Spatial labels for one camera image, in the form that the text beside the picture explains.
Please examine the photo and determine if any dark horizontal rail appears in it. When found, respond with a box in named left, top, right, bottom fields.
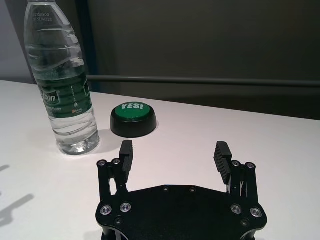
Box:
left=86, top=74, right=320, bottom=88

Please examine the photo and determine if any clear water bottle green label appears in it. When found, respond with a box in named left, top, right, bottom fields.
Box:
left=23, top=0, right=101, bottom=155

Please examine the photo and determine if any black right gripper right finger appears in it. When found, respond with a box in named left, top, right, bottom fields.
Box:
left=214, top=141, right=260, bottom=201

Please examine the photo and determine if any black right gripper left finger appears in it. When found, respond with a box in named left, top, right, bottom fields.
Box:
left=96, top=141, right=134, bottom=201

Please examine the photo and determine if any green YES push button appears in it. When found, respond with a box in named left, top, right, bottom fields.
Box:
left=109, top=101, right=158, bottom=138

